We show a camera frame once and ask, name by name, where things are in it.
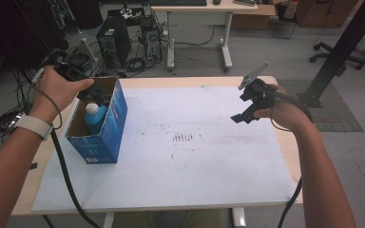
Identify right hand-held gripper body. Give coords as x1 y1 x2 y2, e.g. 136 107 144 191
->
237 61 279 115

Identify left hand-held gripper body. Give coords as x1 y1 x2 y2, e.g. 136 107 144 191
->
54 37 98 83

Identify blue bottle with white cap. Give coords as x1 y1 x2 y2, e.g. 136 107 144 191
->
84 103 109 136

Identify blue cardboard box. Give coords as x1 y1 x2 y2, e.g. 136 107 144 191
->
64 75 129 165

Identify person's left hand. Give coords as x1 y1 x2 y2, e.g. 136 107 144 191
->
28 65 95 125

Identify person's right hand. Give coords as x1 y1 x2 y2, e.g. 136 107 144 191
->
253 84 312 132

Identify black computer tower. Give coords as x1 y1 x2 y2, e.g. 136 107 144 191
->
95 14 133 69

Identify white sheet mat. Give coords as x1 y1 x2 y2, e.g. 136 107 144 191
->
31 85 297 213

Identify open-sided computer tower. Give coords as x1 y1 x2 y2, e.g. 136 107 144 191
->
140 17 163 64

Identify brown cardboard box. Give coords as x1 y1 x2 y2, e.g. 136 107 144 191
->
230 4 278 31

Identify dark curtain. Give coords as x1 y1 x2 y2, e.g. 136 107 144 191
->
0 0 69 96

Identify black office chair base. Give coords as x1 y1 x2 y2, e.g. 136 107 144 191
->
309 41 365 77

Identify grey floor mat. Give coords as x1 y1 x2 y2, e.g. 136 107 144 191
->
277 78 364 133

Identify white-legged wooden desk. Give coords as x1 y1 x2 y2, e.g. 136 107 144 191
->
149 0 259 72

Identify white table leg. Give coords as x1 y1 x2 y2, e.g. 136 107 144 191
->
231 207 247 228
103 212 116 228

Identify brown wooden cabinet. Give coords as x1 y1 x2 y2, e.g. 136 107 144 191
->
294 0 359 29

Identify person's khaki trousers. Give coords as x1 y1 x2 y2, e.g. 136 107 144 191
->
112 209 224 228

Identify black keyboard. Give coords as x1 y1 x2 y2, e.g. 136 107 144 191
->
147 0 208 7

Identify thin grey cable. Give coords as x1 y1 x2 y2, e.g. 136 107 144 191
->
27 66 64 131

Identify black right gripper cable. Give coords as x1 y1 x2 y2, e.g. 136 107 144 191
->
267 89 315 132

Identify white strap wristwatch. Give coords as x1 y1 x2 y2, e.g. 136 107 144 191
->
7 112 55 141

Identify black wire rack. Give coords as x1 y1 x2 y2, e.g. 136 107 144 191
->
272 17 298 40

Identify thick black left gripper cable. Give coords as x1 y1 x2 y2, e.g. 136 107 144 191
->
49 127 102 228

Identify bundle of black floor cables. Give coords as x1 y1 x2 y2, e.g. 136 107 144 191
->
0 66 46 141

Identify black metal post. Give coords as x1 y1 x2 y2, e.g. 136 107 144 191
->
298 0 365 108

